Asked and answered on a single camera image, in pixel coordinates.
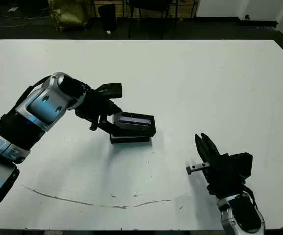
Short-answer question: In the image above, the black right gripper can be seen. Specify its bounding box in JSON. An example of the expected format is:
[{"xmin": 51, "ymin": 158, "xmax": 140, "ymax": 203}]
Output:
[{"xmin": 186, "ymin": 133, "xmax": 245, "ymax": 199}]

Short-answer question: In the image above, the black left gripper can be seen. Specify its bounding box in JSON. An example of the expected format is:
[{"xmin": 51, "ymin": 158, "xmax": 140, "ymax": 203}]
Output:
[{"xmin": 74, "ymin": 88, "xmax": 122, "ymax": 135}]

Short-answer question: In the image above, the black box lid with print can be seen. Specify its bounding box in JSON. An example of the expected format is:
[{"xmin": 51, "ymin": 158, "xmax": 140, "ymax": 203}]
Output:
[{"xmin": 111, "ymin": 111, "xmax": 156, "ymax": 138}]

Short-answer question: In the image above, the black box base white insert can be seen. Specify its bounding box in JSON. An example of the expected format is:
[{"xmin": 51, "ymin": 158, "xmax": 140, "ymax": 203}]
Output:
[{"xmin": 110, "ymin": 133, "xmax": 153, "ymax": 144}]

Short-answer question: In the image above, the black bag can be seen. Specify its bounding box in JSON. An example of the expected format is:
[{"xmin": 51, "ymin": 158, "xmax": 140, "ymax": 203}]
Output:
[{"xmin": 98, "ymin": 3, "xmax": 118, "ymax": 32}]

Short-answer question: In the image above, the yellow-green plastic sack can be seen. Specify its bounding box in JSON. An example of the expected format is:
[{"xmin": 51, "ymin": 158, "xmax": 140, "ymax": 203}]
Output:
[{"xmin": 47, "ymin": 0, "xmax": 89, "ymax": 32}]

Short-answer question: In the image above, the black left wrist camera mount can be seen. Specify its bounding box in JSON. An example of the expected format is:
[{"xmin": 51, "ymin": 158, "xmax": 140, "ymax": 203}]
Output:
[{"xmin": 96, "ymin": 82, "xmax": 123, "ymax": 99}]

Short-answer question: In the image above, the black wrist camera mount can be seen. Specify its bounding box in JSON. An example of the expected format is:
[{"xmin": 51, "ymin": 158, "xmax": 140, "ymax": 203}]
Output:
[
  {"xmin": 228, "ymin": 152, "xmax": 253, "ymax": 181},
  {"xmin": 96, "ymin": 82, "xmax": 123, "ymax": 99}
]

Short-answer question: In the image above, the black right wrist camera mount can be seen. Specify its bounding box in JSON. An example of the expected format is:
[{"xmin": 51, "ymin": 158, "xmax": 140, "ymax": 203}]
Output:
[{"xmin": 228, "ymin": 152, "xmax": 253, "ymax": 181}]

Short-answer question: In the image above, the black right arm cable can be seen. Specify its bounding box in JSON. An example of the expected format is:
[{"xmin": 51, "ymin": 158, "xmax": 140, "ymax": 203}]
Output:
[{"xmin": 241, "ymin": 185, "xmax": 259, "ymax": 211}]

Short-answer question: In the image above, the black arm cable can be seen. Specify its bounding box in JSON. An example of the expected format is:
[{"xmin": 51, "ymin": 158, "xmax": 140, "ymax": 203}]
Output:
[
  {"xmin": 241, "ymin": 185, "xmax": 259, "ymax": 211},
  {"xmin": 0, "ymin": 75, "xmax": 53, "ymax": 132}
]

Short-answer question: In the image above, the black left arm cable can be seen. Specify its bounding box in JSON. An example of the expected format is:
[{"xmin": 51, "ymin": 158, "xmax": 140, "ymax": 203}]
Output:
[{"xmin": 0, "ymin": 75, "xmax": 53, "ymax": 132}]

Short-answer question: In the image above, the thin white floor cable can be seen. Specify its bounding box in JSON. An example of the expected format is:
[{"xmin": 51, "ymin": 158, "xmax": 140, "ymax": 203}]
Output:
[{"xmin": 0, "ymin": 9, "xmax": 51, "ymax": 28}]

